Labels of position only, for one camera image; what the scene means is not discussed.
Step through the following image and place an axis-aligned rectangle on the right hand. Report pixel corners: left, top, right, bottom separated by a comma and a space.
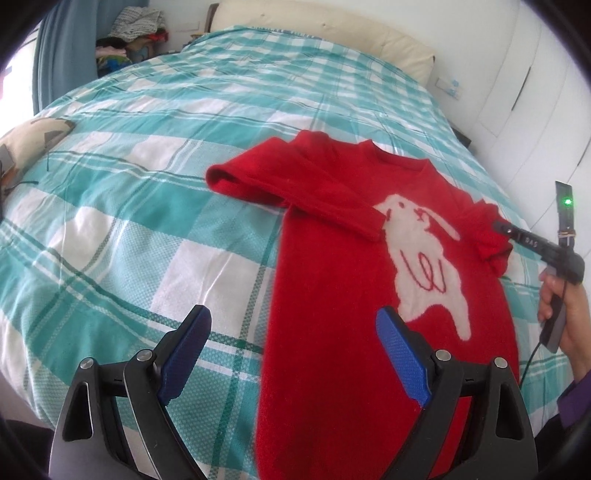
538, 268, 591, 382

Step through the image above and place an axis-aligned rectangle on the white wall socket panel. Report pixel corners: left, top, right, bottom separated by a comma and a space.
435, 77, 463, 100

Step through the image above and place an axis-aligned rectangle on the red sweater with white rabbit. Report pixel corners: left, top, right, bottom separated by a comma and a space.
206, 131, 519, 479

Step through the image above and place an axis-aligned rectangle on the teal white plaid bedspread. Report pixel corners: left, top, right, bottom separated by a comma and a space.
0, 25, 576, 480

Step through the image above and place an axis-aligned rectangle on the cream padded headboard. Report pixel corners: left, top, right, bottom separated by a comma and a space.
205, 1, 436, 87

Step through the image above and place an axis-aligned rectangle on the white wardrobe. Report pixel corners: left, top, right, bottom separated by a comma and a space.
470, 4, 590, 236

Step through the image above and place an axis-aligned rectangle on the blue curtain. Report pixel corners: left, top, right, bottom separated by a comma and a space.
32, 0, 148, 113

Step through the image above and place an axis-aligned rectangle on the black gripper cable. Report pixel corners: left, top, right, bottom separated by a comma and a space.
518, 338, 544, 393

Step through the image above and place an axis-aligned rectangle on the beige patterned cushion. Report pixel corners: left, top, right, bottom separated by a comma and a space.
1, 117, 75, 201

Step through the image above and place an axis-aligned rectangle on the purple sleeve forearm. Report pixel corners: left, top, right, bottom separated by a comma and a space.
557, 372, 591, 428

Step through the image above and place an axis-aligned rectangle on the pile of clothes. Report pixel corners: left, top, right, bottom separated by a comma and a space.
95, 6, 168, 78

